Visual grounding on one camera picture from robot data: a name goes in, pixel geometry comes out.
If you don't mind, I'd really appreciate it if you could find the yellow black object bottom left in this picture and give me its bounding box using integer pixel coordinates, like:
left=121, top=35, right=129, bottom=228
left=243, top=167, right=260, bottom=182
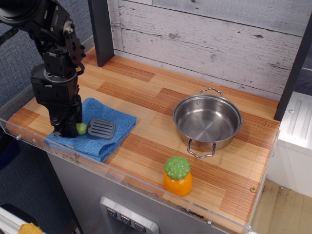
left=0, top=204, right=44, bottom=234

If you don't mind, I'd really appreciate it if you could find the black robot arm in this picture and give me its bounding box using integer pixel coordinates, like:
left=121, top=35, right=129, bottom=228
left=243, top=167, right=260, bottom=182
left=0, top=0, right=86, bottom=138

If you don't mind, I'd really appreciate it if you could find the blue folded cloth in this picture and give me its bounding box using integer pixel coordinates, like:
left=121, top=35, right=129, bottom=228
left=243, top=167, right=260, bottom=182
left=44, top=97, right=137, bottom=162

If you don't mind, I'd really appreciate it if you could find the silver dispenser button panel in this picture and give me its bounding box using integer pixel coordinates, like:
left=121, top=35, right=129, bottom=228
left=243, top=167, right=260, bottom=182
left=99, top=196, right=160, bottom=234

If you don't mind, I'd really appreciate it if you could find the orange toy carrot green top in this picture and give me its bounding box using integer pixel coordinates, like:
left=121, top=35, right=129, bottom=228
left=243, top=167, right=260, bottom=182
left=164, top=156, right=193, bottom=196

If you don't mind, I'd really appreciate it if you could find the stainless steel pot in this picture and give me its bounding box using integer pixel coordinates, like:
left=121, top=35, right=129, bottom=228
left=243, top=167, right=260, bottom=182
left=173, top=87, right=243, bottom=159

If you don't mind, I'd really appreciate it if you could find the white side cabinet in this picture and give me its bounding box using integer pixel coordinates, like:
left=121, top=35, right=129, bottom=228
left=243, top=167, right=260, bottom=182
left=266, top=92, right=312, bottom=197

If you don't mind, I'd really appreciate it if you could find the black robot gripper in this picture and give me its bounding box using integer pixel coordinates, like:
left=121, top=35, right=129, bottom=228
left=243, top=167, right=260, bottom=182
left=31, top=64, right=82, bottom=138

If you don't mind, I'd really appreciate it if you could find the black vertical post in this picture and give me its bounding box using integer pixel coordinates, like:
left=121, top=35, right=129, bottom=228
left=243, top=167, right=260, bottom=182
left=274, top=15, right=312, bottom=121
left=88, top=0, right=115, bottom=67

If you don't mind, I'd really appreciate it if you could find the green handled grey spatula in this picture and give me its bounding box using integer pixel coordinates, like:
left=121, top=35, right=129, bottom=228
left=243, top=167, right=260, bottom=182
left=76, top=118, right=115, bottom=139

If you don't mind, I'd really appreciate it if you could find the black right vertical post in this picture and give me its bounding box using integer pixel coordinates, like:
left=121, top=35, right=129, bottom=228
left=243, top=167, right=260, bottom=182
left=274, top=15, right=312, bottom=121

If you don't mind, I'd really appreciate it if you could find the black left vertical post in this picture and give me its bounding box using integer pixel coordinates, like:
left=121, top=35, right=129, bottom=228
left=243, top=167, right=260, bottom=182
left=88, top=0, right=115, bottom=67

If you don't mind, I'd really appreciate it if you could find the clear acrylic guard rail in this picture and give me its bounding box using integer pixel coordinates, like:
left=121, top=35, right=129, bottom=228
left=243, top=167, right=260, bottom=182
left=0, top=36, right=280, bottom=234

